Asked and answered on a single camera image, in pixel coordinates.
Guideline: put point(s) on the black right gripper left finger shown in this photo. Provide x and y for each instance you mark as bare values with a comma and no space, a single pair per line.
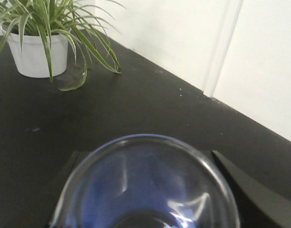
58,183

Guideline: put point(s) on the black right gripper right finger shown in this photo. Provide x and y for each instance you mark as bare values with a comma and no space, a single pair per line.
273,205

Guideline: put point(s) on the white plant pot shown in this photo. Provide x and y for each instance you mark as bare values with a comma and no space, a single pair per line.
30,58

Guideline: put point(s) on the green spider plant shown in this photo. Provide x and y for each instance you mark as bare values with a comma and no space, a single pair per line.
70,18

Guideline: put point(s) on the white wall conduit strip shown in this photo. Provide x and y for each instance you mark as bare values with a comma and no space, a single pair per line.
221,44

